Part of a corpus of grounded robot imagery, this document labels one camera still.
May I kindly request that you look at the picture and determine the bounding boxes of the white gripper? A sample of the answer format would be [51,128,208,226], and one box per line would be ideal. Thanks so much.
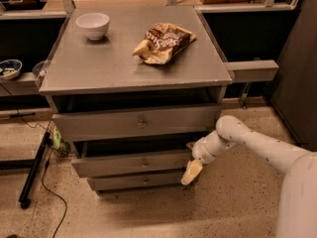
[181,137,225,185]

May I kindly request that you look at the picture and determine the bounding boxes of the grey drawer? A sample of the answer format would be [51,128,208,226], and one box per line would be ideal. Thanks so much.
[71,140,191,178]
[87,170,184,191]
[53,104,221,142]

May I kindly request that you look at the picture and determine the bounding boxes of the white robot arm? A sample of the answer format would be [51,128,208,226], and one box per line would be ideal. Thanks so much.
[181,115,317,238]

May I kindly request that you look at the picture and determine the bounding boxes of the grey bottom drawer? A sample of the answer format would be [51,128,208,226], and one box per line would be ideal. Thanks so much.
[87,170,184,191]

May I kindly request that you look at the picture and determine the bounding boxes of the grey drawer cabinet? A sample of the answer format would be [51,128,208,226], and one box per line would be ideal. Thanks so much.
[38,5,233,194]

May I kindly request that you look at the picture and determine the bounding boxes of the grey top drawer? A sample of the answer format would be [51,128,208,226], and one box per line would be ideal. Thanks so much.
[53,104,221,142]

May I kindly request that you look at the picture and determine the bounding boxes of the grey side shelf right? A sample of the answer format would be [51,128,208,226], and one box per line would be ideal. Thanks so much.
[225,59,279,83]

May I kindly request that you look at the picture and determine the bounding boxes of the grey side shelf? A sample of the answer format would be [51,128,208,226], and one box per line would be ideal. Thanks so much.
[0,72,39,97]
[225,59,279,83]

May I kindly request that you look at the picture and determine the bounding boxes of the brown snack chip bag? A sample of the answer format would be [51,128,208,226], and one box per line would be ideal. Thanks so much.
[133,23,196,64]

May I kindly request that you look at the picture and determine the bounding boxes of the white ceramic bowl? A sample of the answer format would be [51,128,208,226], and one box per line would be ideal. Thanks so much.
[75,13,110,40]

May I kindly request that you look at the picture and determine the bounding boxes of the black table leg bar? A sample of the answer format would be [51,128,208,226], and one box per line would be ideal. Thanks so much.
[19,132,51,209]

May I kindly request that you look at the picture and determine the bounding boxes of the clear glass bowl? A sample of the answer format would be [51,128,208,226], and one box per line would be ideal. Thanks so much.
[32,60,50,76]

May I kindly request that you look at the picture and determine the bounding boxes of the grey side shelf left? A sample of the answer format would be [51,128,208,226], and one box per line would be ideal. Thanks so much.
[0,72,39,97]

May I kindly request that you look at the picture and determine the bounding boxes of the blue patterned bowl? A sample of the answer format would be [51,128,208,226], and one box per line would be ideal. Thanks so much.
[0,59,23,80]

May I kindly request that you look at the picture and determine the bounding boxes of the green item in wire basket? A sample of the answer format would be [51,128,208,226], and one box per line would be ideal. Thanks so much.
[52,127,71,158]

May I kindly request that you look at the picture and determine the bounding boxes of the black floor cable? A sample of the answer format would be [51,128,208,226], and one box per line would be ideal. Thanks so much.
[0,82,68,238]

